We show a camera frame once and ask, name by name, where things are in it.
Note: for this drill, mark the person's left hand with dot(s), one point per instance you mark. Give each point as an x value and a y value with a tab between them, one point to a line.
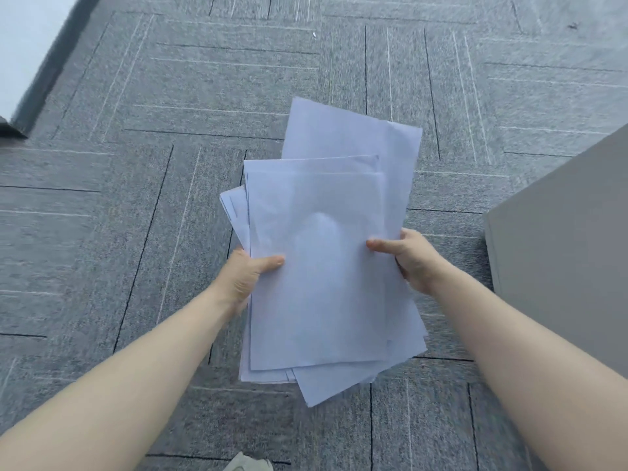
240	279

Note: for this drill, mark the person's right hand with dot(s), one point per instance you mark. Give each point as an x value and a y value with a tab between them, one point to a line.
417	262

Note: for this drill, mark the person's left thumb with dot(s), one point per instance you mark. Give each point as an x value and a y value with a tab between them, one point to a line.
267	264

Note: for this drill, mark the person's right thumb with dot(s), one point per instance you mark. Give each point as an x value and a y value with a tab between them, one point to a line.
382	245

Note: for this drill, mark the stack of white paper sheets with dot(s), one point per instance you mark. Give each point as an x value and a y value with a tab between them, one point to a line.
324	250

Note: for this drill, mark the person's left forearm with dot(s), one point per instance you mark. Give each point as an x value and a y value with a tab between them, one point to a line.
127	377

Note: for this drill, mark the person's right forearm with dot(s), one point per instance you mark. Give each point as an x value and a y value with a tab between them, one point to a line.
520	367

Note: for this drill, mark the grey cabinet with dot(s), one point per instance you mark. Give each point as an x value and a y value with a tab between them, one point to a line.
569	259

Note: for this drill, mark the person's light green shoe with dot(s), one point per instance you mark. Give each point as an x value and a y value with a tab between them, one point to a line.
249	463

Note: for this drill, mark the dark grey furniture corner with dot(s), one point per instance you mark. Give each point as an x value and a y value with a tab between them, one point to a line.
11	127

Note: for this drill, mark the dark grey skirting board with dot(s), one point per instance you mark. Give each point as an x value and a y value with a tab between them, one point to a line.
54	63

